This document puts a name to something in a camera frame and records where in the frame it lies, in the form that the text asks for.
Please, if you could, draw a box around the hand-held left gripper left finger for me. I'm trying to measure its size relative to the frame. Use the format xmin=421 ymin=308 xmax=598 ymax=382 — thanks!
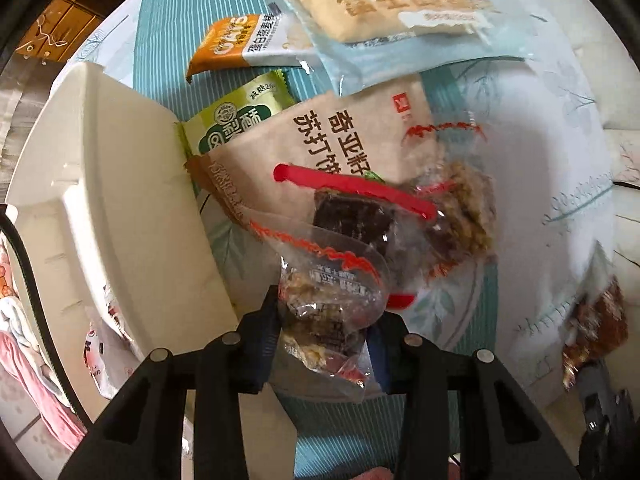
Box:
xmin=57 ymin=285 xmax=281 ymax=480

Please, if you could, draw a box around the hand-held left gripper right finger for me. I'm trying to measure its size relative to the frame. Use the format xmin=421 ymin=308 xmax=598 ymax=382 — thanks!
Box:
xmin=367 ymin=312 xmax=583 ymax=480

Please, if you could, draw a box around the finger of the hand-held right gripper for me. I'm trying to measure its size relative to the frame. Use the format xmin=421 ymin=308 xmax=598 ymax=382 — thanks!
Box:
xmin=575 ymin=357 xmax=616 ymax=413

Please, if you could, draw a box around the clear nut bar packet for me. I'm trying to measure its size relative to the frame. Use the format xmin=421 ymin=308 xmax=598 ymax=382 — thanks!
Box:
xmin=250 ymin=210 xmax=391 ymax=403
xmin=400 ymin=120 xmax=501 ymax=271

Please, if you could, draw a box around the red candy packet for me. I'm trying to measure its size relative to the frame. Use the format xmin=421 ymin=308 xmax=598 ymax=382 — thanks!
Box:
xmin=560 ymin=260 xmax=631 ymax=391

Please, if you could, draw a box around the dark date candy packet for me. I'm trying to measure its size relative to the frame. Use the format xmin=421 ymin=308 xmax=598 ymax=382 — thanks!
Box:
xmin=272 ymin=161 xmax=441 ymax=281

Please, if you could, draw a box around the red white snack bag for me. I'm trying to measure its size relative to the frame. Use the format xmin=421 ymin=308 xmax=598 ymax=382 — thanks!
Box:
xmin=82 ymin=280 xmax=151 ymax=401

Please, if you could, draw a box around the kraft paper cracker packet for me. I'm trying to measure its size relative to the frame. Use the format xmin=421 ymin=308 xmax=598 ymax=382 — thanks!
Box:
xmin=185 ymin=72 xmax=441 ymax=241

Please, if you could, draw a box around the green pastry packet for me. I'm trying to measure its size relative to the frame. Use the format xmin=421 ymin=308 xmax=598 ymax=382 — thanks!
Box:
xmin=175 ymin=70 xmax=297 ymax=158

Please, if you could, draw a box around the white plastic storage box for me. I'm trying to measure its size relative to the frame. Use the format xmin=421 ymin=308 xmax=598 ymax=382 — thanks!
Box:
xmin=2 ymin=60 xmax=241 ymax=398

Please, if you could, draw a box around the orange white oat bar packet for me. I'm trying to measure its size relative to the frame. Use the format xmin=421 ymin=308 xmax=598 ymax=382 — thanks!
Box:
xmin=185 ymin=12 xmax=321 ymax=85

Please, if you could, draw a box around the pale blue bread packet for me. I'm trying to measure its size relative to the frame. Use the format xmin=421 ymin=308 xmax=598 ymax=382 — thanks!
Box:
xmin=250 ymin=0 xmax=533 ymax=96

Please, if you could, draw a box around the cream floral curtain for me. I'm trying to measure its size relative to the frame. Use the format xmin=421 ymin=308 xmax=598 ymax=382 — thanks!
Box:
xmin=595 ymin=50 xmax=640 ymax=271

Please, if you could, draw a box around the cartoon print quilt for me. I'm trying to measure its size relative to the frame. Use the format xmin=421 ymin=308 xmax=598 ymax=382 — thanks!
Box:
xmin=0 ymin=245 xmax=36 ymax=351

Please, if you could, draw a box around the teal white leaf-print tablecloth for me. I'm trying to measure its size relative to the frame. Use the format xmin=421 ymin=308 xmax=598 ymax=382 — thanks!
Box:
xmin=75 ymin=0 xmax=621 ymax=480

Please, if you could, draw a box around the black cable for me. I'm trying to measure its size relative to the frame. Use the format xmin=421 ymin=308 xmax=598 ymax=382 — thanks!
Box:
xmin=0 ymin=207 xmax=88 ymax=426

